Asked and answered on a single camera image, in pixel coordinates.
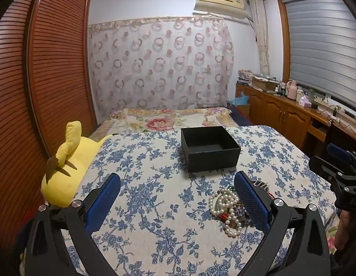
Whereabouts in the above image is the white pearl necklace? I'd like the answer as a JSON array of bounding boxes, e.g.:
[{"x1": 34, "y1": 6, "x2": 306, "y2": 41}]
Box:
[{"x1": 209, "y1": 189, "x2": 248, "y2": 239}]

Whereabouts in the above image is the wooden louvered wardrobe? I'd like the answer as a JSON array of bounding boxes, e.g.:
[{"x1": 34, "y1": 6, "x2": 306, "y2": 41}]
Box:
[{"x1": 0, "y1": 0, "x2": 98, "y2": 265}]

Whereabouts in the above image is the flat cardboard tray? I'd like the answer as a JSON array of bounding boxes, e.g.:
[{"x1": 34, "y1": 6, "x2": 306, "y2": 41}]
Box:
[{"x1": 251, "y1": 74, "x2": 278, "y2": 92}]

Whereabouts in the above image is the brown cardboard box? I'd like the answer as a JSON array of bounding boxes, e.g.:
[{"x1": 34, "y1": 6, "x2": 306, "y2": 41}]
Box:
[{"x1": 237, "y1": 103, "x2": 251, "y2": 119}]

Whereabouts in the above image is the wooden cabinet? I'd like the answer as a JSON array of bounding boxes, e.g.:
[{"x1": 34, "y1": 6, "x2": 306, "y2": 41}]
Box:
[{"x1": 235, "y1": 83, "x2": 335, "y2": 153}]

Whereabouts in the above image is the tangle of mixed jewelry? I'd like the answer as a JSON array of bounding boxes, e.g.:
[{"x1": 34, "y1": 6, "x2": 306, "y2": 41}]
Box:
[{"x1": 221, "y1": 178, "x2": 277, "y2": 228}]

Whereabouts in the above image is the black box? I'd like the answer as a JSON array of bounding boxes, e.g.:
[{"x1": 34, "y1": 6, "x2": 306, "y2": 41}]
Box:
[{"x1": 180, "y1": 126, "x2": 242, "y2": 173}]

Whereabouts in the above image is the dark chair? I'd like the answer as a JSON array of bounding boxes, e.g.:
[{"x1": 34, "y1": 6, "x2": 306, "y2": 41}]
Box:
[{"x1": 327, "y1": 120, "x2": 356, "y2": 156}]

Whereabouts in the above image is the cream air conditioner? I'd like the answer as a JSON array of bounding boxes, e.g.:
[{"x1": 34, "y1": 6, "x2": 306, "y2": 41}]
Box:
[{"x1": 194, "y1": 0, "x2": 250, "y2": 20}]

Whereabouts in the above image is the cream floral window curtain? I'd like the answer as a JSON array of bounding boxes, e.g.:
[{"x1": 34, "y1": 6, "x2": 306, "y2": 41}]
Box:
[{"x1": 249, "y1": 0, "x2": 270, "y2": 77}]

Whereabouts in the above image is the person's right hand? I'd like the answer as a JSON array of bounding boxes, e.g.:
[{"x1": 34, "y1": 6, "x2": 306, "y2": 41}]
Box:
[{"x1": 335, "y1": 208, "x2": 356, "y2": 251}]

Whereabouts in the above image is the pink floral bedspread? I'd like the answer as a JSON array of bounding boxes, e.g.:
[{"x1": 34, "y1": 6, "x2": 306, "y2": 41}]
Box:
[{"x1": 89, "y1": 107, "x2": 239, "y2": 138}]

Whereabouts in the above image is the dark blue bed sheet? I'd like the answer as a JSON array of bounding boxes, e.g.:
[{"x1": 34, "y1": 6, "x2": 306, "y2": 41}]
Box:
[{"x1": 227, "y1": 105, "x2": 254, "y2": 127}]

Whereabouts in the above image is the grey window blind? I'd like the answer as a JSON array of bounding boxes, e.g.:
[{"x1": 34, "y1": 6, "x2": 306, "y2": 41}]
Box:
[{"x1": 281, "y1": 0, "x2": 356, "y2": 104}]

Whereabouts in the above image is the yellow plush toy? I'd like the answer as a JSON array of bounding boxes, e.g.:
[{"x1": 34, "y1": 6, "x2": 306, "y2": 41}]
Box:
[{"x1": 41, "y1": 121, "x2": 114, "y2": 209}]

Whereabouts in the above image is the pink thermos jug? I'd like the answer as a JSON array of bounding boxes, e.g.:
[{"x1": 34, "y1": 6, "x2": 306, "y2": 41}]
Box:
[{"x1": 285, "y1": 80, "x2": 298, "y2": 102}]

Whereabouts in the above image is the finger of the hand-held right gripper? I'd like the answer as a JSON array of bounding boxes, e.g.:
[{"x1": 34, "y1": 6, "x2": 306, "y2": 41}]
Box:
[
  {"x1": 308, "y1": 156, "x2": 351, "y2": 185},
  {"x1": 327, "y1": 143, "x2": 356, "y2": 169}
]

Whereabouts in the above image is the sheer circle-patterned curtain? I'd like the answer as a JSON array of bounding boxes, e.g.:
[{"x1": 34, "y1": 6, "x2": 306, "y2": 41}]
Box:
[{"x1": 87, "y1": 16, "x2": 234, "y2": 118}]

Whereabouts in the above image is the wooden window frame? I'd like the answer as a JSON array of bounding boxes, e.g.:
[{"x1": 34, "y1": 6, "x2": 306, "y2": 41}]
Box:
[{"x1": 277, "y1": 0, "x2": 292, "y2": 84}]

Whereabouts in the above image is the blue floral cloth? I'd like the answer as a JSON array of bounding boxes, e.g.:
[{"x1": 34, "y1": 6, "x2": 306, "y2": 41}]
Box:
[{"x1": 61, "y1": 125, "x2": 337, "y2": 276}]

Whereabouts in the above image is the charger cable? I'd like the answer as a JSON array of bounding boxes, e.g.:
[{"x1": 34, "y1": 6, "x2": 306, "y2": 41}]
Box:
[{"x1": 317, "y1": 105, "x2": 348, "y2": 122}]

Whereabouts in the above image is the blue plastic bag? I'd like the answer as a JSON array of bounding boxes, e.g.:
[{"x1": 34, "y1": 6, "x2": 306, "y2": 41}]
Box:
[{"x1": 227, "y1": 92, "x2": 250, "y2": 109}]

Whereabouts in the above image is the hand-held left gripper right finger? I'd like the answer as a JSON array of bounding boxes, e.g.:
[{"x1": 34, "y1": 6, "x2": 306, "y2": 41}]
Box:
[{"x1": 234, "y1": 171, "x2": 330, "y2": 276}]

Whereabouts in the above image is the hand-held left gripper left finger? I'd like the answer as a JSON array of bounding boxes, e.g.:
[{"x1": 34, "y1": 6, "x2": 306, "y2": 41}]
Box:
[{"x1": 23, "y1": 173, "x2": 121, "y2": 276}]

